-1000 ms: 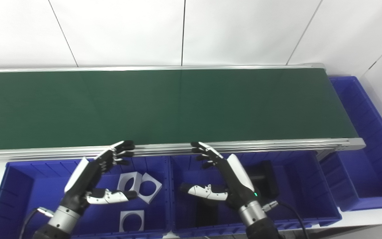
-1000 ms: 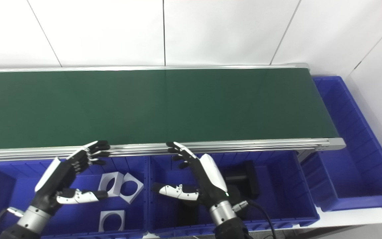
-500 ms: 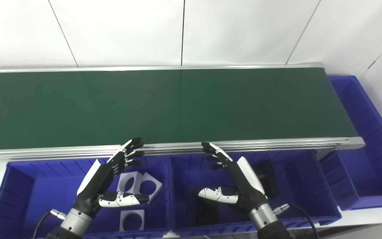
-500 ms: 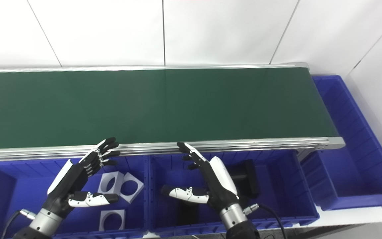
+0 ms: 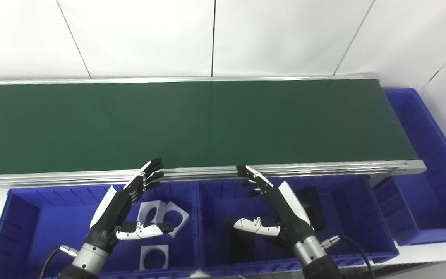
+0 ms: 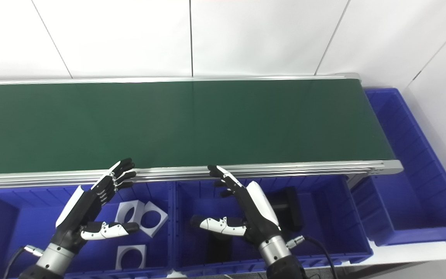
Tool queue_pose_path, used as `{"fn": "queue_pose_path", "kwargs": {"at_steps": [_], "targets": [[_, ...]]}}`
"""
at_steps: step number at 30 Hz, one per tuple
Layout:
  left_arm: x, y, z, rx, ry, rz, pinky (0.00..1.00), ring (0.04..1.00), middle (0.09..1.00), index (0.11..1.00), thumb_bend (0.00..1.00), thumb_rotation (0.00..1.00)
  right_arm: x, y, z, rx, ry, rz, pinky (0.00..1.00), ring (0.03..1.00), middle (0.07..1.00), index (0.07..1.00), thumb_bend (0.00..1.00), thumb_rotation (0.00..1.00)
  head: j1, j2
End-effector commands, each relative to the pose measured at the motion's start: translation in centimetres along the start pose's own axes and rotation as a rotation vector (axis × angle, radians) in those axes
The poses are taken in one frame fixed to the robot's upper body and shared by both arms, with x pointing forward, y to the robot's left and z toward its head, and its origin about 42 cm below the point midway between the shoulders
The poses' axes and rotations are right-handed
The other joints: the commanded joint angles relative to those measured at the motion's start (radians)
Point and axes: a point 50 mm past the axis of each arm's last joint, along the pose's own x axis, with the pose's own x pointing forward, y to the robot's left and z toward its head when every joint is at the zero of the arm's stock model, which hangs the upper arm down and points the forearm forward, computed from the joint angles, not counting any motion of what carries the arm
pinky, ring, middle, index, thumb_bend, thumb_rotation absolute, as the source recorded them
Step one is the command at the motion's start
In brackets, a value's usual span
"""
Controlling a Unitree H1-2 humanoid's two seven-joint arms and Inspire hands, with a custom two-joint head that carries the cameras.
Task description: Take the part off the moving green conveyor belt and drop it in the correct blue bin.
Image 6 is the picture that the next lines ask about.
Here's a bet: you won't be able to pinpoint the blue bin with black parts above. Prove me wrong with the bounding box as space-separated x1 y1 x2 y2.
173 174 374 272

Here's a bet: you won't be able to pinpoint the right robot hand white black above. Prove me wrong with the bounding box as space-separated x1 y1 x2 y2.
190 165 281 246

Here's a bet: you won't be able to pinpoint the blue bin with white parts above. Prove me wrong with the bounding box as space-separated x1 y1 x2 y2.
0 182 175 279

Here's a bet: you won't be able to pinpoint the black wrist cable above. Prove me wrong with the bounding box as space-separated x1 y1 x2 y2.
2 245 43 279
285 235 338 279

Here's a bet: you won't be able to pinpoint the aluminium conveyor leg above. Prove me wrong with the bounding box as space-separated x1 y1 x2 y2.
345 173 367 190

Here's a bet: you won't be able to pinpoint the white square part with hole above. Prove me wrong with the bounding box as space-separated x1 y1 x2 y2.
115 200 146 229
115 244 147 270
140 201 168 238

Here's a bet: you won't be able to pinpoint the black T-shaped part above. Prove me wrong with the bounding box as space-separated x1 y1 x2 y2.
269 187 305 231

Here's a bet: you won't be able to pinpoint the empty blue bin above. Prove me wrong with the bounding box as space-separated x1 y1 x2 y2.
351 88 446 246

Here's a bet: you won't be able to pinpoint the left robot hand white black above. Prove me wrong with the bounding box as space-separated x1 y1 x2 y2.
55 158 140 252

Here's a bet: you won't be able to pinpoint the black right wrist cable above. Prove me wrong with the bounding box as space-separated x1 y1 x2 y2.
285 235 338 279

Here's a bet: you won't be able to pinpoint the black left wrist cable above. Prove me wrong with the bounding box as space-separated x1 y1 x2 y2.
2 245 43 279

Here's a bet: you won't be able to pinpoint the green conveyor belt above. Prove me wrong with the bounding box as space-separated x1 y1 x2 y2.
0 79 396 175
0 73 403 189

